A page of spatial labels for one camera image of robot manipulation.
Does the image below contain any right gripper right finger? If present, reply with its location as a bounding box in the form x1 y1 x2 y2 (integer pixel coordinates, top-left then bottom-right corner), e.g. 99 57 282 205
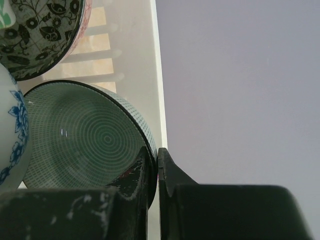
158 148 313 240

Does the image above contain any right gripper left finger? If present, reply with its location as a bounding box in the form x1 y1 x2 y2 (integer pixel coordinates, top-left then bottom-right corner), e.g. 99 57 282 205
0 147 150 240

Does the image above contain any green striped bowl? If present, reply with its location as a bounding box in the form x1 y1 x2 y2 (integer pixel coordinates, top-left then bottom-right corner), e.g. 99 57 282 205
23 80 157 203

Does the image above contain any white plastic dish rack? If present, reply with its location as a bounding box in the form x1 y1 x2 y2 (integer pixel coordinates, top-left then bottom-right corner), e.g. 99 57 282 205
17 0 168 191

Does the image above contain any black leaf pink bowl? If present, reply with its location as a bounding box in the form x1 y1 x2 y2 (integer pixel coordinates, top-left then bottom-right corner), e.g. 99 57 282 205
0 0 93 81

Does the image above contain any yellow flower white bowl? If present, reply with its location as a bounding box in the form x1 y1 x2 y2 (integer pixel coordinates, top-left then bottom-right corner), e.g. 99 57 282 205
0 0 16 30

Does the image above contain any blue flower white bowl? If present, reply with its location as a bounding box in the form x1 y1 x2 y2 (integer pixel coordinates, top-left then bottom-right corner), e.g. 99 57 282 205
0 65 32 193

